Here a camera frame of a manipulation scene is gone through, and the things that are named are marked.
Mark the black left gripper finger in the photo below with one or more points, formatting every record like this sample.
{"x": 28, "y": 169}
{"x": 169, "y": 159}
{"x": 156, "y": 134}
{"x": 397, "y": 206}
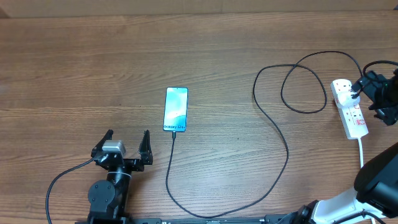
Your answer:
{"x": 145, "y": 150}
{"x": 100, "y": 144}

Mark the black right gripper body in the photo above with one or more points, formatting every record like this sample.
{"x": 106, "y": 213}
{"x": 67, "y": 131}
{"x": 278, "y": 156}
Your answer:
{"x": 384, "y": 96}

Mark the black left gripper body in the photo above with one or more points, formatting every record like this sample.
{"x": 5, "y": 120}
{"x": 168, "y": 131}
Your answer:
{"x": 135, "y": 165}

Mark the Samsung Galaxy smartphone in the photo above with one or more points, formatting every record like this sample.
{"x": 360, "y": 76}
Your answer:
{"x": 175, "y": 111}

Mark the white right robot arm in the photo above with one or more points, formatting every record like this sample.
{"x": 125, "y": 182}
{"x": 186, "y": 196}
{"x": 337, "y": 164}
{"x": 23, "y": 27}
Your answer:
{"x": 374, "y": 193}

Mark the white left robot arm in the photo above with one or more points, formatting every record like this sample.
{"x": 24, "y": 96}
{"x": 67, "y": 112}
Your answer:
{"x": 108, "y": 197}

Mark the white charger adapter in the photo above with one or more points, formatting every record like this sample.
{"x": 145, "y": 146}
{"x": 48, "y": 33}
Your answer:
{"x": 346, "y": 99}

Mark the white power strip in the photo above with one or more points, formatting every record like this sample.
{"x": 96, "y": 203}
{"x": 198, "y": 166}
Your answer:
{"x": 352, "y": 117}

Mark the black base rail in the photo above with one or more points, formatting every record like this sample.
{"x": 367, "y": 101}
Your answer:
{"x": 267, "y": 219}

